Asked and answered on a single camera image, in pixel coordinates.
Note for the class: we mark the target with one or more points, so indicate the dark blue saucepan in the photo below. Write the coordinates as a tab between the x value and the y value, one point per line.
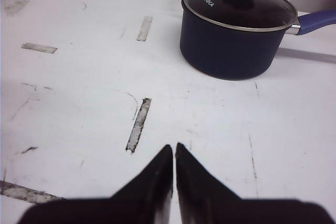
231	54

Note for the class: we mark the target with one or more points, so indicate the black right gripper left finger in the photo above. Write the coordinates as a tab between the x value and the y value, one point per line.
145	199

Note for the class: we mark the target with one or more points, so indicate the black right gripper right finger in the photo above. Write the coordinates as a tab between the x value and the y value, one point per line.
204	199

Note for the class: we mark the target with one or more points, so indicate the glass pot lid blue knob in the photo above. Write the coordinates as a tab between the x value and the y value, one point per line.
245	15

